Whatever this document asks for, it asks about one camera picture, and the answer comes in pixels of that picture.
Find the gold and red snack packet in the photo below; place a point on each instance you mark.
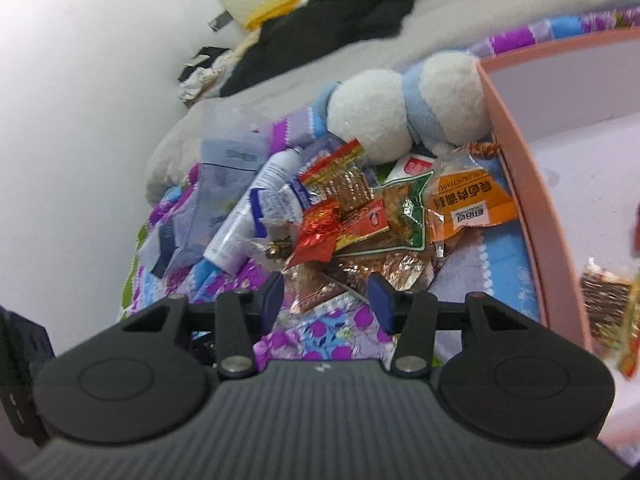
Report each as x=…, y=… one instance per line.
x=345, y=185

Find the blue and white snack packet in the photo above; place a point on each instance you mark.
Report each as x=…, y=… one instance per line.
x=272, y=205

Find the white spray can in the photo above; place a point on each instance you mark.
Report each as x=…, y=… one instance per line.
x=235, y=230

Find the crumpled white and black clothes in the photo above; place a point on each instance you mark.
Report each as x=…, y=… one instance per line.
x=200, y=75

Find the red foil candy wrapper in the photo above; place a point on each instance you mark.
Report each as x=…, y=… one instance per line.
x=315, y=235

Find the purple floral blanket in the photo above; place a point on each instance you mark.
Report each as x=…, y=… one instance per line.
x=325, y=335

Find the clear plastic bag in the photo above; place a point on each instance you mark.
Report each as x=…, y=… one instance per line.
x=225, y=160

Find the pink cardboard box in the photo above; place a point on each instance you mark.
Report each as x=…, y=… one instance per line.
x=515, y=160

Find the black clothing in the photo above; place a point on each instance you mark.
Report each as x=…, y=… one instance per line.
x=340, y=5

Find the gold brown snack packet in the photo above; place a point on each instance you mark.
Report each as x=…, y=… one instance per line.
x=607, y=305

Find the yellow cloth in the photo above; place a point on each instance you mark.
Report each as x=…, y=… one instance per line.
x=272, y=10

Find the small grey metal object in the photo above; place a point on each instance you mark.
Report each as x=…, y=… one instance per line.
x=220, y=20

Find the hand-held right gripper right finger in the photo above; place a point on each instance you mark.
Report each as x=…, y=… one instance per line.
x=381, y=302

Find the white and blue plush toy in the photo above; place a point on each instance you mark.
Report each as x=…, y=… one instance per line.
x=370, y=115

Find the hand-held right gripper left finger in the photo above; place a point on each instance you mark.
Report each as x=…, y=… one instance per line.
x=274, y=300

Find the brown twisted candy wrapper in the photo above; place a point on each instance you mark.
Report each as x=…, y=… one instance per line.
x=484, y=149

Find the orange snack packet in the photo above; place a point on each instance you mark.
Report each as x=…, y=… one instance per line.
x=470, y=200

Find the clear snack packet white top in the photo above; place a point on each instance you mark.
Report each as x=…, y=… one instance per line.
x=405, y=210

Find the copper foil wrapper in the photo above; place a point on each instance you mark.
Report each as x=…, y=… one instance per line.
x=340, y=280

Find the grey bedsheet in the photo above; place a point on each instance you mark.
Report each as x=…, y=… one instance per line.
x=450, y=10

